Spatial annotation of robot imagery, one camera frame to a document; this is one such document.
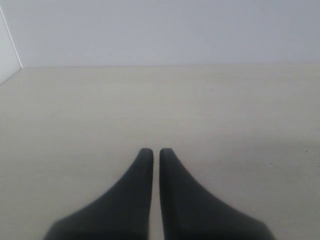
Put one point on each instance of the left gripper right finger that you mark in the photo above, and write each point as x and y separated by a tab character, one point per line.
190	212

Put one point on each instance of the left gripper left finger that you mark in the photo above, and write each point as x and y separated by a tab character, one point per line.
122	213

